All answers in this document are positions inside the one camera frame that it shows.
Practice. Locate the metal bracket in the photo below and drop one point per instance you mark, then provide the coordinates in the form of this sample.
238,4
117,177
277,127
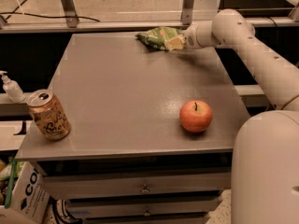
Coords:
186,14
70,13

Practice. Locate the lower drawer handle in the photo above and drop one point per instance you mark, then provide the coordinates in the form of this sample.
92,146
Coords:
147,213

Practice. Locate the top drawer handle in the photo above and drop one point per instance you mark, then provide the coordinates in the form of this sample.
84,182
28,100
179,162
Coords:
145,189

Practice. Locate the right metal bracket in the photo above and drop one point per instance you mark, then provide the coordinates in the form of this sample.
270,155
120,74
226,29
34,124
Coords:
186,14

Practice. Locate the green jalapeno chip bag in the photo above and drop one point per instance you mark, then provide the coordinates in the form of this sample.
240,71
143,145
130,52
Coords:
157,36

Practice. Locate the red apple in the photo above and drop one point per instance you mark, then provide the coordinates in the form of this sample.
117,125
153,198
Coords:
195,116

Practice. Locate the white pump bottle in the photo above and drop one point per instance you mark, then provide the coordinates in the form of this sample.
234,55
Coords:
12,88

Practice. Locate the white cardboard box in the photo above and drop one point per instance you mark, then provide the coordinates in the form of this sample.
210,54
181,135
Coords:
28,199

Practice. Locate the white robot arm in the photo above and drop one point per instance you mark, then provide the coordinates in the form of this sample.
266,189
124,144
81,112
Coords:
265,162

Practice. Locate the left metal bracket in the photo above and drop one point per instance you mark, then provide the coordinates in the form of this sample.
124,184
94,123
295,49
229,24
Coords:
70,13

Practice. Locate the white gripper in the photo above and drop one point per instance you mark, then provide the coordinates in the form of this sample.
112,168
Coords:
191,38

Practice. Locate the grey drawer cabinet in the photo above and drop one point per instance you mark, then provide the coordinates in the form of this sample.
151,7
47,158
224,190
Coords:
123,101

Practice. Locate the drawer handle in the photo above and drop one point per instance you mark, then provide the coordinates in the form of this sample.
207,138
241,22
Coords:
147,213
145,189

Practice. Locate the orange soda can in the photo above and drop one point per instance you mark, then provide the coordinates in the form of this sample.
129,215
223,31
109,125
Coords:
48,114

